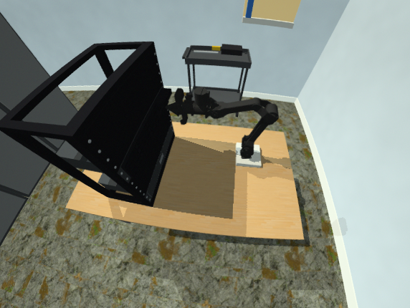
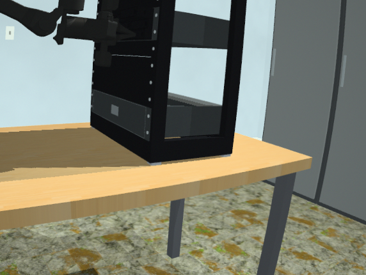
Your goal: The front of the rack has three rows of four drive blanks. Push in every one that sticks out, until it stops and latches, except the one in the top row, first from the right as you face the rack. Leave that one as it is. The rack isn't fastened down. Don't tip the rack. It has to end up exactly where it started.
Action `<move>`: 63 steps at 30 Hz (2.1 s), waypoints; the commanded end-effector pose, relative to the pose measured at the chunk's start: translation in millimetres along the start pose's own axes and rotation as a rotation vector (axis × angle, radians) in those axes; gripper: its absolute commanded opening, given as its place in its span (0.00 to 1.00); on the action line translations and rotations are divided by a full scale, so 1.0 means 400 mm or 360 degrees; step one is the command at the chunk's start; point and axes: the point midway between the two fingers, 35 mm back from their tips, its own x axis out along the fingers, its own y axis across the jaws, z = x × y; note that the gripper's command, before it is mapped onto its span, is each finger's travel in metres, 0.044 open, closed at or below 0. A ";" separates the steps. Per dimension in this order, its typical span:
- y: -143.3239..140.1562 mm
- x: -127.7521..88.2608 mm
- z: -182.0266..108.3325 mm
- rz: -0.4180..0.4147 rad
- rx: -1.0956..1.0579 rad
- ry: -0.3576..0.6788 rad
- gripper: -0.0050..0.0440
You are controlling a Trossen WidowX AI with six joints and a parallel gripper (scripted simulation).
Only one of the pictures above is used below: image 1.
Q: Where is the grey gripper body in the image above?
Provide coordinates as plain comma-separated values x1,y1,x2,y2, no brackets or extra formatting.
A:
174,88,196,125

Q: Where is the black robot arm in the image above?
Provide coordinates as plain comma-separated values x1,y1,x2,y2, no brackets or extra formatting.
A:
194,87,279,159

